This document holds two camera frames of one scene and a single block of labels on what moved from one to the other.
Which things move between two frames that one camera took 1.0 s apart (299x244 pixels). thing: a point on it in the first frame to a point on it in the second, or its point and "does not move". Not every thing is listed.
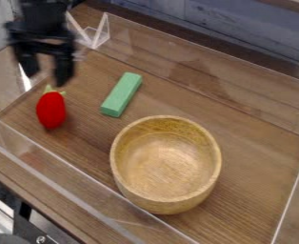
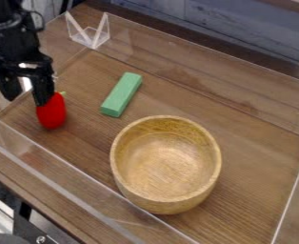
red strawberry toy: x=50 y=108 does not move
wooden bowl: x=165 y=160 does not move
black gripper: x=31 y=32 to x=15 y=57
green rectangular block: x=121 y=94 does not move
